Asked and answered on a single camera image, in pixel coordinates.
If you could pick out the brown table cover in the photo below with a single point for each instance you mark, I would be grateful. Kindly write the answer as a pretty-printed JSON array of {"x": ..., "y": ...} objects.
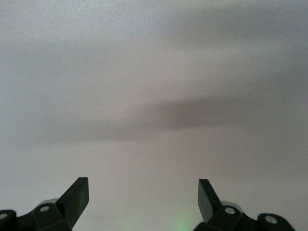
[{"x": 144, "y": 72}]

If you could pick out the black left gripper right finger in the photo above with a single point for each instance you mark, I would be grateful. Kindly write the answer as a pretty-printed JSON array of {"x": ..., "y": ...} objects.
[{"x": 211, "y": 209}]

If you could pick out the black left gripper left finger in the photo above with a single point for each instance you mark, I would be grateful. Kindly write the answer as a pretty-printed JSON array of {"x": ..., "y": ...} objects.
[{"x": 72, "y": 204}]

